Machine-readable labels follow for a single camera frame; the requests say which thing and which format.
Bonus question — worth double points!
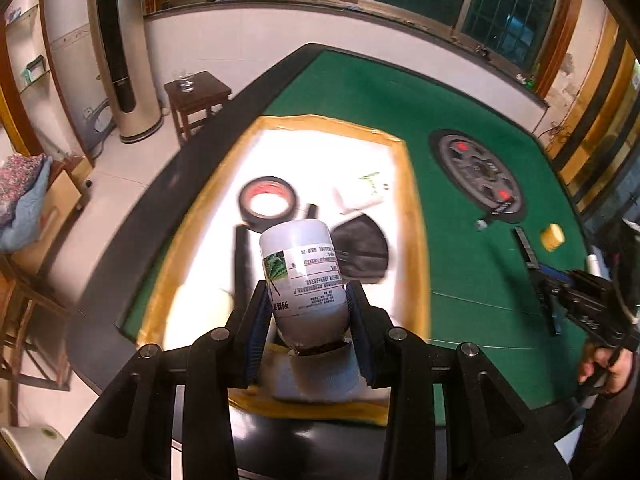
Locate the hanging wall cables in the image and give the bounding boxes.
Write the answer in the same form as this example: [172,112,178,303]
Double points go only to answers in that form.
[542,110,571,141]

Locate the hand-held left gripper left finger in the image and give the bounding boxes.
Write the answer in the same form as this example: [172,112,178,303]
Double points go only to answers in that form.
[45,280,273,480]

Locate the person's right hand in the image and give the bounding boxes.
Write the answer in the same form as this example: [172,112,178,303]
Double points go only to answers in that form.
[577,342,632,398]

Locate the black tape roll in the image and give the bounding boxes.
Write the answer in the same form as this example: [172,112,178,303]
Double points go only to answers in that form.
[237,176,297,233]

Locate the person's right forearm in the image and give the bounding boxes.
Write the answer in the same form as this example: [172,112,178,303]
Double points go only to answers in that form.
[570,390,640,480]

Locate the round grey control panel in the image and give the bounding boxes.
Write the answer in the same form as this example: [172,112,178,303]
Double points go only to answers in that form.
[429,130,527,224]

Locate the dark wooden stool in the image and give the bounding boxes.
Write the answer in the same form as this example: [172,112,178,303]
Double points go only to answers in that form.
[164,71,232,146]

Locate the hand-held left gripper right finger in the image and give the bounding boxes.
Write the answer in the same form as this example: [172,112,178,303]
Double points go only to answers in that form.
[344,281,573,480]

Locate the black fan-shaped plastic part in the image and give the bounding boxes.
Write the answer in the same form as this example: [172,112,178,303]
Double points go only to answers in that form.
[330,211,391,286]

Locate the wooden chair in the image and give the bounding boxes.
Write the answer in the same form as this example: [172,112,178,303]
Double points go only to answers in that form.
[0,157,96,391]

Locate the white tower air conditioner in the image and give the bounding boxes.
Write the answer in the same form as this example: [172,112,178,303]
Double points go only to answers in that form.
[85,0,165,145]

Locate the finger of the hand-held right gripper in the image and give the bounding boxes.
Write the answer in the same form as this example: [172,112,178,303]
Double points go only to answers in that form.
[537,285,616,331]
[542,269,616,301]

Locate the wooden display shelf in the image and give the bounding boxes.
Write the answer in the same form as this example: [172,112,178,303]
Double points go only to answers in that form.
[0,2,56,156]

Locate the floral cloth pile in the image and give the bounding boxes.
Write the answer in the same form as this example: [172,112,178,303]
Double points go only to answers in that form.
[0,154,53,253]

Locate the yellow taped storage box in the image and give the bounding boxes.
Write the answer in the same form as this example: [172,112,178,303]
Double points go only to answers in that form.
[120,114,433,428]

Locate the white bottle with paper sleeve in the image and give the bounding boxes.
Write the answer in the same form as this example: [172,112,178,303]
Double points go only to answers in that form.
[259,218,371,403]

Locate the wooden glass-door cabinet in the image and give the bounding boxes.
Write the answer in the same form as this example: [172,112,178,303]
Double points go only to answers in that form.
[550,10,640,221]

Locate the black marker beige cap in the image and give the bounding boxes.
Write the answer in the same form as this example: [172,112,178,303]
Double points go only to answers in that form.
[232,224,254,311]

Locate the small white green-label bottle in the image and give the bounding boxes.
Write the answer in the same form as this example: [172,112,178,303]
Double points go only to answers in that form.
[332,172,388,212]

